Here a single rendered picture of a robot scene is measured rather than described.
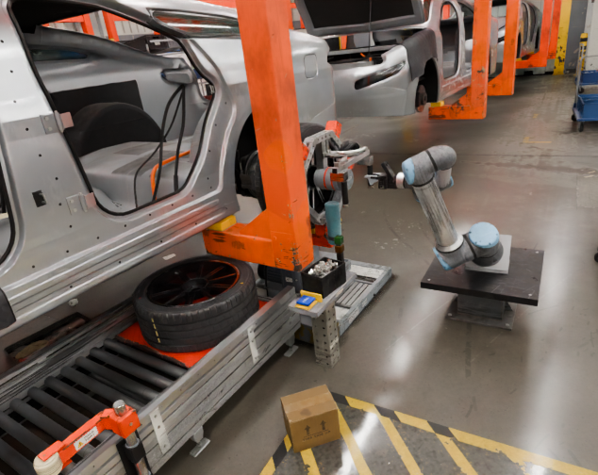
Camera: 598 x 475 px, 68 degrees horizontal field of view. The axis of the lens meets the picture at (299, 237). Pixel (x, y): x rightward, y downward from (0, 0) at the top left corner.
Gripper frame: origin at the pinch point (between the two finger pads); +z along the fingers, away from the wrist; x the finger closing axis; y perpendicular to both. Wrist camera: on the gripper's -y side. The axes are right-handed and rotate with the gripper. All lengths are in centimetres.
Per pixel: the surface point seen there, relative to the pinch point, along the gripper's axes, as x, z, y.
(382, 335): -45, -26, 83
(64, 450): -204, 15, 35
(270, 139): -76, 12, -39
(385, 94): 228, 84, -18
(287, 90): -68, 5, -60
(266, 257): -76, 26, 26
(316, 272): -79, -7, 27
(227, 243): -76, 53, 22
